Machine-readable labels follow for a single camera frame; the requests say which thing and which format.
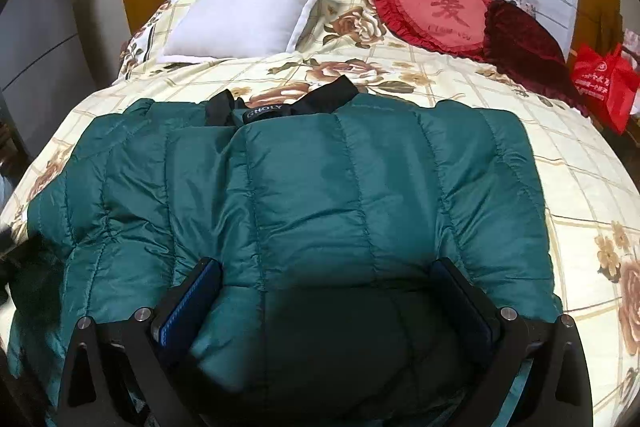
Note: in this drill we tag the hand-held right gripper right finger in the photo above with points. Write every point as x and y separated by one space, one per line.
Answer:
467 307

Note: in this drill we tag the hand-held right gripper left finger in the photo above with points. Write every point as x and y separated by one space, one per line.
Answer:
187 307

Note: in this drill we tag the green puffer jacket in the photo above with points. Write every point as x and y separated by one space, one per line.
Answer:
325 207

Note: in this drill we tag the floral checked bedsheet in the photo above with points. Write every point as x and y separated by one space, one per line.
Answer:
575 187

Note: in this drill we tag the grey refrigerator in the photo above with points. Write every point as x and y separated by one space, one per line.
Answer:
45 32

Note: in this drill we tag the red shopping bag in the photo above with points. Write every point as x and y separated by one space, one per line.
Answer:
605 87

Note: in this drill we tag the dark red velvet pillow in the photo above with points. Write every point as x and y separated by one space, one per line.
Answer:
525 47

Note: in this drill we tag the red heart-shaped pillow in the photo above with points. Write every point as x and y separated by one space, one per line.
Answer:
435 12

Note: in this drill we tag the white square pillow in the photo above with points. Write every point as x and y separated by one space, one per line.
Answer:
250 12

